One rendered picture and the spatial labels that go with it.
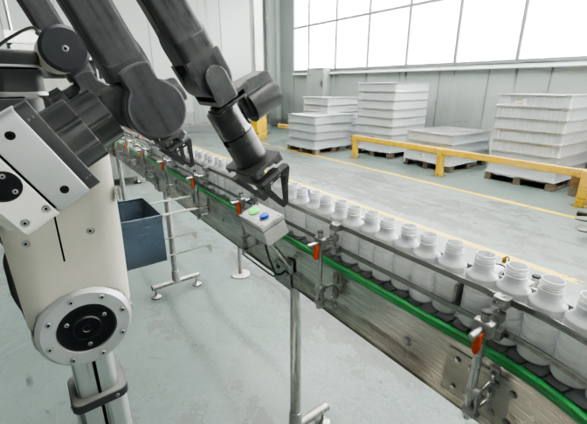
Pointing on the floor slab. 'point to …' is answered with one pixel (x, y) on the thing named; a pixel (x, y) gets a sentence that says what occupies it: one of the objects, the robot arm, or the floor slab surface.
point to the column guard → (260, 128)
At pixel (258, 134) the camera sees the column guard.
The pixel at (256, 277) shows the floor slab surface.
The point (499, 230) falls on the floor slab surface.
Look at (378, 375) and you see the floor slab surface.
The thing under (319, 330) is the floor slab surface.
